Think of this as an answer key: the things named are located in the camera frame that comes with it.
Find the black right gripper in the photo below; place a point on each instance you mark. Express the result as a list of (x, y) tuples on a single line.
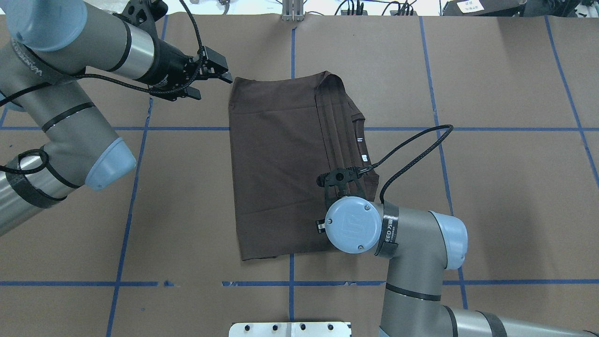
[(320, 228)]

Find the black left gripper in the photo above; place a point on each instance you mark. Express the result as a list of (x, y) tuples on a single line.
[(169, 64)]

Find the dark brown t-shirt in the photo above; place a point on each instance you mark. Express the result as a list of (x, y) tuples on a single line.
[(283, 135)]

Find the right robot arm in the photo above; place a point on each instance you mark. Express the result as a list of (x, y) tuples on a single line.
[(420, 246)]

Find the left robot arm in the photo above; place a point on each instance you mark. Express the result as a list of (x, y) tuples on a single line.
[(52, 45)]

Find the black box with white label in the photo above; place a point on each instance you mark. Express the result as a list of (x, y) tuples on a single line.
[(490, 8)]

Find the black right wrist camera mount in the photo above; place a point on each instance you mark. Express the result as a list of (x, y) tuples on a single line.
[(342, 182)]

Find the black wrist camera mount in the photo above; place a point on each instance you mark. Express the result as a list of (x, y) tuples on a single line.
[(342, 182), (144, 14)]

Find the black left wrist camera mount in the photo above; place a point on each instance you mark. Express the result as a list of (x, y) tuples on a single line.
[(144, 14)]

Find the aluminium frame post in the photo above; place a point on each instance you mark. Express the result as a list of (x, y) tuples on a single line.
[(292, 10)]

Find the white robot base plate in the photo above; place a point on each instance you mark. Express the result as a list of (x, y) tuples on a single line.
[(291, 329)]

